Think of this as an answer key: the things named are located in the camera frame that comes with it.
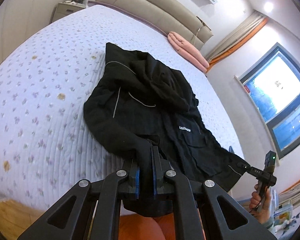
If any black jacket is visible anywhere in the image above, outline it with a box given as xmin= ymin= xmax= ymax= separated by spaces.
xmin=83 ymin=43 xmax=244 ymax=217

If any grey sleeve forearm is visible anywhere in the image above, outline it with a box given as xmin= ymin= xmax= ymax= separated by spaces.
xmin=262 ymin=216 xmax=274 ymax=231

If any person right hand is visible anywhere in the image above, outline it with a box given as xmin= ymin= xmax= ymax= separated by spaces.
xmin=249 ymin=184 xmax=271 ymax=224

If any clutter on floor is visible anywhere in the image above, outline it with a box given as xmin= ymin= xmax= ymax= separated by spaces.
xmin=270 ymin=189 xmax=300 ymax=239

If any blue framed window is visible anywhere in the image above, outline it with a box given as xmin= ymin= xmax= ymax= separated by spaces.
xmin=239 ymin=43 xmax=300 ymax=158

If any white floral quilted bedspread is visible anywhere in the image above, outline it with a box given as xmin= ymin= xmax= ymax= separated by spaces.
xmin=0 ymin=5 xmax=243 ymax=210

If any folded pink blanket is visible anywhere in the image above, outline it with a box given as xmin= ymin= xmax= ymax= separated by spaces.
xmin=167 ymin=31 xmax=210 ymax=73

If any grey orange curtain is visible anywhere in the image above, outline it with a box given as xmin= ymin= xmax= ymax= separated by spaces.
xmin=206 ymin=10 xmax=269 ymax=72

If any beige padded headboard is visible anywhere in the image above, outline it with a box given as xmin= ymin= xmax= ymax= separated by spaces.
xmin=96 ymin=0 xmax=213 ymax=49

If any white bedside table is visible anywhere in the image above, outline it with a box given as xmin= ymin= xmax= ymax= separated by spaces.
xmin=50 ymin=1 xmax=87 ymax=23

